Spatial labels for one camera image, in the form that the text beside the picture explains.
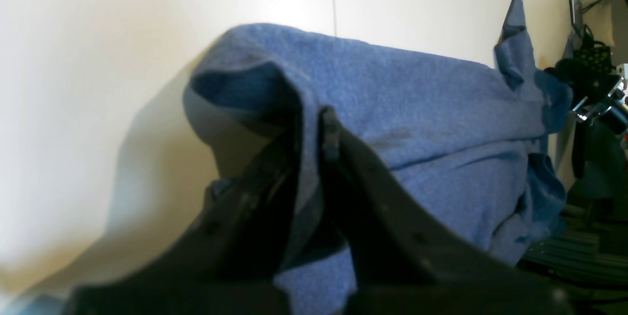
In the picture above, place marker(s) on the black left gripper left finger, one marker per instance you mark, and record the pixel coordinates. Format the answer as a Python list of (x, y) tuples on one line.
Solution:
[(225, 263)]

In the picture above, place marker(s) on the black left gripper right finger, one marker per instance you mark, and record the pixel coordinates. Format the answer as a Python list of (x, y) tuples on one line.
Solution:
[(406, 262)]

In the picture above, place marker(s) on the blue grey T-shirt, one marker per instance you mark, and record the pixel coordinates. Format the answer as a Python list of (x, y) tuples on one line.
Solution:
[(468, 142)]

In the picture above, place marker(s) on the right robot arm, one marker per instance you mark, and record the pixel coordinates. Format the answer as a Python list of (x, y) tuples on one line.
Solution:
[(599, 105)]

